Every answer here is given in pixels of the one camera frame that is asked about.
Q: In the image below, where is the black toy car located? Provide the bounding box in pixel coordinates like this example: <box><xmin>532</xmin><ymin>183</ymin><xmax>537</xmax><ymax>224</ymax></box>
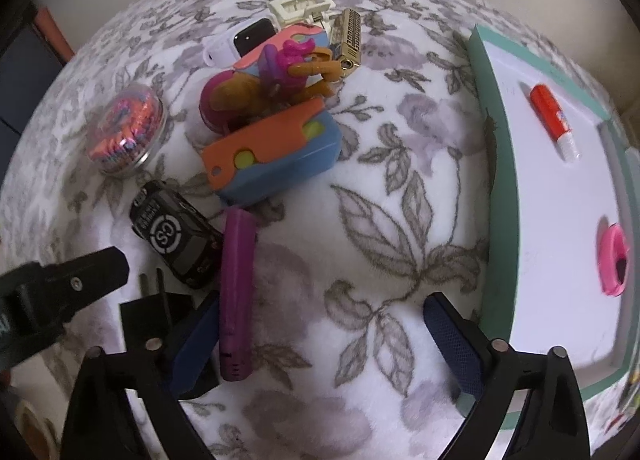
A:
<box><xmin>128</xmin><ymin>179</ymin><xmax>227</xmax><ymax>292</ymax></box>

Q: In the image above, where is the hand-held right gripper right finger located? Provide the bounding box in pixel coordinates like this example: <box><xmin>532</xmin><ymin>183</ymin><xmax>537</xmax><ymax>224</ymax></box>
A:
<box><xmin>423</xmin><ymin>291</ymin><xmax>592</xmax><ymax>460</ymax></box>

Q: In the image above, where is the black plug adapter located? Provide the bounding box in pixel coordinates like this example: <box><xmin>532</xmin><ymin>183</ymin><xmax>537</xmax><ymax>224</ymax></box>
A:
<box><xmin>119</xmin><ymin>271</ymin><xmax>219</xmax><ymax>399</ymax></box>

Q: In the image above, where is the pink tape roll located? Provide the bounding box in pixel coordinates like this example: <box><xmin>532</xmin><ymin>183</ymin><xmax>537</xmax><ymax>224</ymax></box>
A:
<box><xmin>596</xmin><ymin>221</ymin><xmax>630</xmax><ymax>297</ymax></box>

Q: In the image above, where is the clear round toy container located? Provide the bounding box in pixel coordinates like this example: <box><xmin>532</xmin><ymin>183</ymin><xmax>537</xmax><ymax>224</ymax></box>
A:
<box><xmin>84</xmin><ymin>81</ymin><xmax>168</xmax><ymax>177</ymax></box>

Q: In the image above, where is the white device with black screen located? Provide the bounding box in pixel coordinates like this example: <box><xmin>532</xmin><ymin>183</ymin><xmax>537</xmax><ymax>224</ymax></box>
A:
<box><xmin>201</xmin><ymin>16</ymin><xmax>279</xmax><ymax>67</ymax></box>

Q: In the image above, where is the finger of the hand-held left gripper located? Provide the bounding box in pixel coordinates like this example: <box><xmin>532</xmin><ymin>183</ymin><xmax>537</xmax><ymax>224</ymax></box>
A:
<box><xmin>20</xmin><ymin>246</ymin><xmax>131</xmax><ymax>342</ymax></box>

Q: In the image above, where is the large orange blue box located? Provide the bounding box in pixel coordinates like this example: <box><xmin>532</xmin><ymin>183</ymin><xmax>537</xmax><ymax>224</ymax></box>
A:
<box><xmin>201</xmin><ymin>96</ymin><xmax>344</xmax><ymax>209</ymax></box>

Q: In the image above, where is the pink orange toy figure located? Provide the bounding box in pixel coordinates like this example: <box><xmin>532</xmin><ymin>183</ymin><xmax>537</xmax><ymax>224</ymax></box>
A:
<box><xmin>199</xmin><ymin>36</ymin><xmax>347</xmax><ymax>135</ymax></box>

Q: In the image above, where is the teal box lid tray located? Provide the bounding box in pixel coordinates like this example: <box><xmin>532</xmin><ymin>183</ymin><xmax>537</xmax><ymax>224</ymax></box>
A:
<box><xmin>466</xmin><ymin>23</ymin><xmax>640</xmax><ymax>434</ymax></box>

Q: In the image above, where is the cream hair clip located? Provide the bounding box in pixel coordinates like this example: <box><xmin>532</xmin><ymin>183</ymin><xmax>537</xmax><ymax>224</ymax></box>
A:
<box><xmin>267</xmin><ymin>0</ymin><xmax>334</xmax><ymax>32</ymax></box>

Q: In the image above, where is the dark blue furniture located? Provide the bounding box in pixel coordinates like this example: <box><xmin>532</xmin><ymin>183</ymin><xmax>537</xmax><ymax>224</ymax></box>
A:
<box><xmin>0</xmin><ymin>2</ymin><xmax>76</xmax><ymax>141</ymax></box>

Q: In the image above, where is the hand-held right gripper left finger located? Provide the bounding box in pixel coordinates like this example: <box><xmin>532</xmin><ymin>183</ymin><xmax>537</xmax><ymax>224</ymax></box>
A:
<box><xmin>60</xmin><ymin>290</ymin><xmax>222</xmax><ymax>460</ymax></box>

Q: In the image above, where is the orange glue bottle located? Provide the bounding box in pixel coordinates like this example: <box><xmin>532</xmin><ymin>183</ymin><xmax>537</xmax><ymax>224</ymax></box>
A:
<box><xmin>529</xmin><ymin>83</ymin><xmax>583</xmax><ymax>164</ymax></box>

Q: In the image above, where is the purple tube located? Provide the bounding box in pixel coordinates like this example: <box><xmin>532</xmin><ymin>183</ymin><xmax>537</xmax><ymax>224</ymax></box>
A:
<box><xmin>218</xmin><ymin>208</ymin><xmax>259</xmax><ymax>383</ymax></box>

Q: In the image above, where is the floral fleece blanket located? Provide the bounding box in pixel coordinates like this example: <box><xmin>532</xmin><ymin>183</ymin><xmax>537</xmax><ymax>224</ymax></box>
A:
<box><xmin>0</xmin><ymin>0</ymin><xmax>640</xmax><ymax>460</ymax></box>

